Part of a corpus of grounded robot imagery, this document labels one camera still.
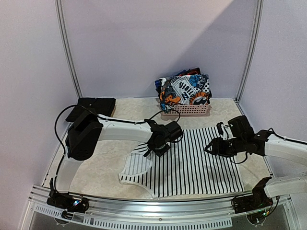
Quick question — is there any black white striped tank top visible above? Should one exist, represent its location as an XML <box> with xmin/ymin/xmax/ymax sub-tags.
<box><xmin>118</xmin><ymin>126</ymin><xmax>245</xmax><ymax>198</ymax></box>

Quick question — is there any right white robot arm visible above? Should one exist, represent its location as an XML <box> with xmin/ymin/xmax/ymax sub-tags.
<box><xmin>204</xmin><ymin>115</ymin><xmax>307</xmax><ymax>209</ymax></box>

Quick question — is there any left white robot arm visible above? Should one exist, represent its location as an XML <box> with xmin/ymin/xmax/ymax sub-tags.
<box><xmin>52</xmin><ymin>110</ymin><xmax>183</xmax><ymax>208</ymax></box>

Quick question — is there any pink plastic laundry basket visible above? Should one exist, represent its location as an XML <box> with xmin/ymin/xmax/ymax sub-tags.
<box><xmin>160</xmin><ymin>103</ymin><xmax>212</xmax><ymax>117</ymax></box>

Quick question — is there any colourful printed clothes pile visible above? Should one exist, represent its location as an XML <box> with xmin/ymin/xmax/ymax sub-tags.
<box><xmin>154</xmin><ymin>68</ymin><xmax>212</xmax><ymax>110</ymax></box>

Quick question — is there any folded black shirt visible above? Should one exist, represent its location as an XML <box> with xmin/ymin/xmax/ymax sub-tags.
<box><xmin>65</xmin><ymin>97</ymin><xmax>116</xmax><ymax>122</ymax></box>

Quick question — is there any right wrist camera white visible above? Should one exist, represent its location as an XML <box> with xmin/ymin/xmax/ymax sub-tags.
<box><xmin>216</xmin><ymin>122</ymin><xmax>231</xmax><ymax>140</ymax></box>

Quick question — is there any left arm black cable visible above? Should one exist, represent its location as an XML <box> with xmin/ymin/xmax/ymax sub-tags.
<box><xmin>51</xmin><ymin>104</ymin><xmax>182</xmax><ymax>190</ymax></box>

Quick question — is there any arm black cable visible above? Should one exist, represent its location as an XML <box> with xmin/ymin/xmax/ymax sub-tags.
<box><xmin>51</xmin><ymin>104</ymin><xmax>182</xmax><ymax>190</ymax></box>
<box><xmin>234</xmin><ymin>126</ymin><xmax>307</xmax><ymax>165</ymax></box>

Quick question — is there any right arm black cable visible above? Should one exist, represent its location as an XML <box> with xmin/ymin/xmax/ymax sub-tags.
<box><xmin>234</xmin><ymin>126</ymin><xmax>307</xmax><ymax>165</ymax></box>

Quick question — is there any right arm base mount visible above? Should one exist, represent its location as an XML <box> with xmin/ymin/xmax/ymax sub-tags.
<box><xmin>231</xmin><ymin>195</ymin><xmax>280</xmax><ymax>226</ymax></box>

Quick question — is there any aluminium front rail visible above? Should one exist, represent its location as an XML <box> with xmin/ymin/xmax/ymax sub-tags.
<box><xmin>21</xmin><ymin>185</ymin><xmax>300</xmax><ymax>230</ymax></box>

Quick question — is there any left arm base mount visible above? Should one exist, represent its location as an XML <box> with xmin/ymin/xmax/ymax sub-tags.
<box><xmin>47</xmin><ymin>178</ymin><xmax>89</xmax><ymax>220</ymax></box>

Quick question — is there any right aluminium frame post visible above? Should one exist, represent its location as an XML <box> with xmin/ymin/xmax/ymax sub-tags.
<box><xmin>236</xmin><ymin>0</ymin><xmax>264</xmax><ymax>103</ymax></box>

